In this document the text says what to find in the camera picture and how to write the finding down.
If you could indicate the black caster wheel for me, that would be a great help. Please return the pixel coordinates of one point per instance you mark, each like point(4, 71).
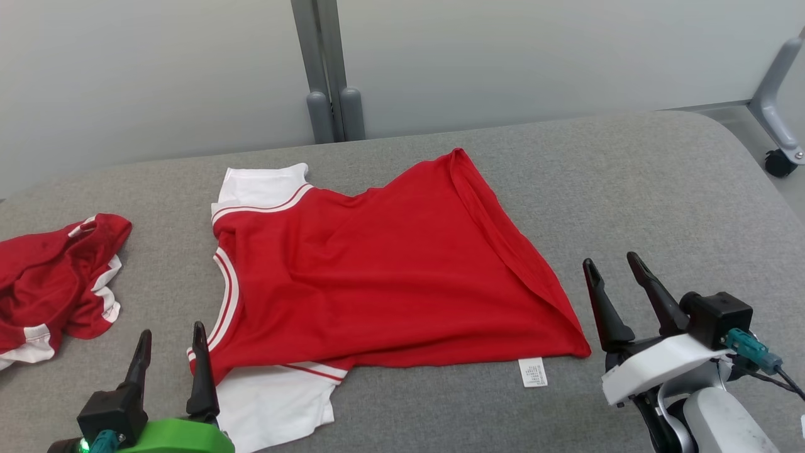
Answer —
point(780, 163)

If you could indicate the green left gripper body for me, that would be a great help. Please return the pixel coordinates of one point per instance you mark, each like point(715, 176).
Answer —
point(182, 437)

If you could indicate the white partition panel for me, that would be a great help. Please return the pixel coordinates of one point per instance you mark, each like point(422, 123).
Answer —
point(157, 75)
point(534, 50)

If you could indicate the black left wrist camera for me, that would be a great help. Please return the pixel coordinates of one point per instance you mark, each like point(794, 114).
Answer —
point(113, 412)

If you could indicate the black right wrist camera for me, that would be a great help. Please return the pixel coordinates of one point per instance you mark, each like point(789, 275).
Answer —
point(720, 318)

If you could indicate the grey partition post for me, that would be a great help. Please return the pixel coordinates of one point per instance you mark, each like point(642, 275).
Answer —
point(319, 119)
point(352, 116)

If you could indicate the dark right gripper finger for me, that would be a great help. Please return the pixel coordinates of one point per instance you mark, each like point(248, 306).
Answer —
point(663, 308)
point(607, 314)

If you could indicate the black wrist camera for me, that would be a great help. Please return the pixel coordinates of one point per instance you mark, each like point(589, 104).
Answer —
point(113, 412)
point(720, 318)

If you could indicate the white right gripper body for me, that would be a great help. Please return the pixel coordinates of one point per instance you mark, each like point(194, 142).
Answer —
point(660, 368)

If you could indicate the grey metal partition leg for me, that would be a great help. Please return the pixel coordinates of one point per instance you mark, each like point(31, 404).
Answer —
point(770, 107)

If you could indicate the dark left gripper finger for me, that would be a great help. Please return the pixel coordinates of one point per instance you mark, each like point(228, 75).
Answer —
point(202, 384)
point(139, 365)

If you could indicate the red white shorts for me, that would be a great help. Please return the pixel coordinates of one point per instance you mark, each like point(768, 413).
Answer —
point(50, 277)

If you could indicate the red white number jersey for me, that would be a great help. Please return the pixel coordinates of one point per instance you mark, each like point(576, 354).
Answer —
point(390, 270)

